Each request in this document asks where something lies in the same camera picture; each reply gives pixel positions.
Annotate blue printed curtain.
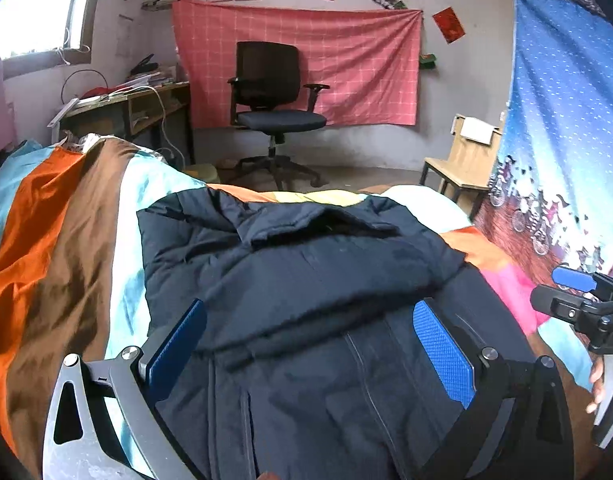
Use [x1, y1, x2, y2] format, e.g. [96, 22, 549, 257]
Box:
[474, 0, 613, 291]

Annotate white cable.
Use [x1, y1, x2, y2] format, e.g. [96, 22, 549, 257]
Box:
[146, 85, 184, 166]

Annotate yellow-green floor cushion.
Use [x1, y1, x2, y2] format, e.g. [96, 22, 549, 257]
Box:
[184, 162, 222, 183]

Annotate wooden chair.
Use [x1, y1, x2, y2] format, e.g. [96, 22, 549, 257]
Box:
[421, 114, 503, 218]

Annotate black cable loop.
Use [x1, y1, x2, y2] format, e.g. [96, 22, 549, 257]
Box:
[61, 69, 110, 103]

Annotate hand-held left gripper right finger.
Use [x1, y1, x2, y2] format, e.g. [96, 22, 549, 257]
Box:
[411, 298, 575, 480]

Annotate window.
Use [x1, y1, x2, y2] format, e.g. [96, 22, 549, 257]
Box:
[0, 0, 110, 78]

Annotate black office chair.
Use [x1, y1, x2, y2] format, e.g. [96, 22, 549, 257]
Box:
[221, 41, 331, 192]

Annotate white wall paper sheet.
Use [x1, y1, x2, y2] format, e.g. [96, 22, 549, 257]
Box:
[116, 14, 134, 58]

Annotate person's right hand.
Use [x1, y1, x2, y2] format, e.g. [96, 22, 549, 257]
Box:
[588, 355, 607, 414]

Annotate red paper wall decoration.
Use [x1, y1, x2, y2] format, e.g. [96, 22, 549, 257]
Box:
[431, 6, 466, 43]

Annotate colourful patchwork blanket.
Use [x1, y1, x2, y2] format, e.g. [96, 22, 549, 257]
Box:
[0, 132, 595, 480]

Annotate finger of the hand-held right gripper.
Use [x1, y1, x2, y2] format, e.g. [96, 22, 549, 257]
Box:
[553, 266, 600, 293]
[530, 285, 595, 322]

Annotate white paper on chair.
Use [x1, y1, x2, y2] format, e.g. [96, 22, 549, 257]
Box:
[459, 116, 495, 145]

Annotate red checked wall cloth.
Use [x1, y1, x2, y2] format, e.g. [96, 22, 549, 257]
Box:
[171, 0, 423, 128]

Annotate dark navy padded jacket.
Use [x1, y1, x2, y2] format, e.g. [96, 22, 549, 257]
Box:
[136, 187, 537, 480]

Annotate wooden desk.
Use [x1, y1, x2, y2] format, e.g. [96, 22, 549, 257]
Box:
[60, 81, 194, 163]

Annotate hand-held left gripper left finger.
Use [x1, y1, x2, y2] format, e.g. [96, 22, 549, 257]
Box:
[42, 298, 208, 480]

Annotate black desk clip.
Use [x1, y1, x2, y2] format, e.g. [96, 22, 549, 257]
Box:
[131, 54, 160, 76]

